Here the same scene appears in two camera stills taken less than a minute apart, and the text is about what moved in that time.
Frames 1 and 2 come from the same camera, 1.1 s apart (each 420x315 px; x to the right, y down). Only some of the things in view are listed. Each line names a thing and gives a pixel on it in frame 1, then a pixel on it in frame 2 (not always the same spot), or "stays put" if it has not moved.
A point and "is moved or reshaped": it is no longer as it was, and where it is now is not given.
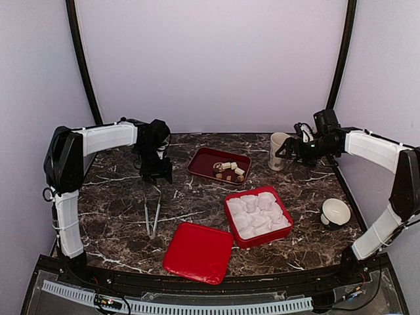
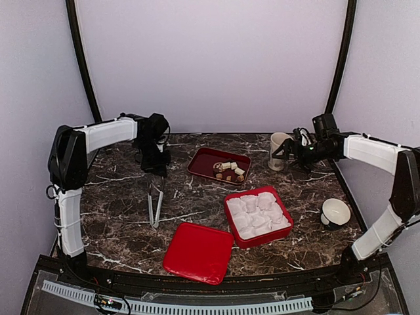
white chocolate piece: x=239 y=170 stays put
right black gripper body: x=309 y=155 stays put
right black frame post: x=346 y=43 stays put
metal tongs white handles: x=157 y=216 is moved or reshaped
